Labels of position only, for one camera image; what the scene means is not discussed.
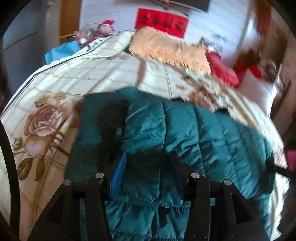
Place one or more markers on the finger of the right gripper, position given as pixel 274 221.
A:
pixel 282 171

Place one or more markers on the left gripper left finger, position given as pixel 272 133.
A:
pixel 116 175

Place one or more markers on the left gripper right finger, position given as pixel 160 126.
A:
pixel 193 187

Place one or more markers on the green quilted puffer jacket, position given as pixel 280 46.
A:
pixel 212 144

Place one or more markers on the magenta blanket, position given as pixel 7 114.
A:
pixel 291 159

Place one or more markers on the white pillow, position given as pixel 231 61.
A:
pixel 259 91

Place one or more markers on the cream floral checked bedspread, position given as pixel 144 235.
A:
pixel 42 119

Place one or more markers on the red ruffled pillow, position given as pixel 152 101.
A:
pixel 219 69

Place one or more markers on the blue bag beside bed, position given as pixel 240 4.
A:
pixel 64 50

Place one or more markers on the yellow fringed pillow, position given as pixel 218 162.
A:
pixel 149 42

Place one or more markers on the plush pig red hat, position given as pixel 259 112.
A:
pixel 104 29

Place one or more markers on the red Chinese character banner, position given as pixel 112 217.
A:
pixel 172 24

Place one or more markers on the wall mounted black television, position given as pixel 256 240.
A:
pixel 199 5

